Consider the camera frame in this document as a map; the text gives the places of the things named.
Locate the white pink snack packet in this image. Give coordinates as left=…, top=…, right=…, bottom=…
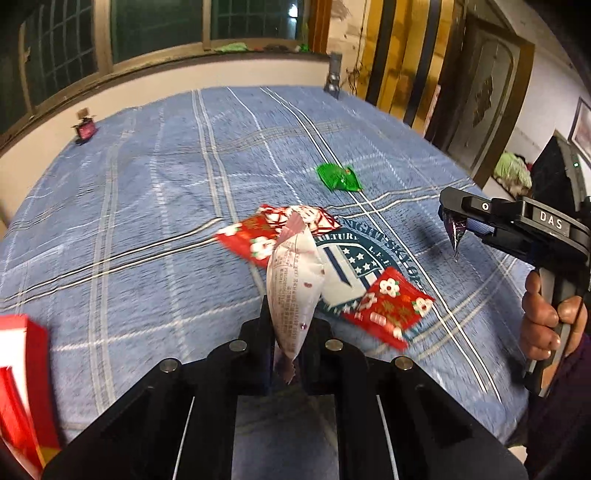
left=266, top=212, right=325, bottom=384

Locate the red flower snack packet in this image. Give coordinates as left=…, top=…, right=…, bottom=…
left=341, top=267, right=435, bottom=351
left=214, top=213, right=279, bottom=268

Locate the green snack packet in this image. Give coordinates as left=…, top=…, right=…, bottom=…
left=317, top=163, right=363, bottom=192

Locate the person's right hand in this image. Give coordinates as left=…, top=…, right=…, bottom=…
left=519, top=271, right=588, bottom=361

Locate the red white hearts snack packet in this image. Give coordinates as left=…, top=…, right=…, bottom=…
left=257, top=204, right=341, bottom=235

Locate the blue plaid tablecloth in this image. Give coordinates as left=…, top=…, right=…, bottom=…
left=1, top=87, right=527, bottom=479

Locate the dark wooden door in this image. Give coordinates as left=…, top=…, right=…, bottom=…
left=426, top=14, right=535, bottom=187

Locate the red gift box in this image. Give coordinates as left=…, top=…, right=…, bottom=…
left=1, top=314, right=60, bottom=479

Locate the small red clamp device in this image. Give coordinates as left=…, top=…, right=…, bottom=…
left=73, top=108, right=97, bottom=145

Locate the wooden framed window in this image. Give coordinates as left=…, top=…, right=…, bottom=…
left=1, top=0, right=332, bottom=147

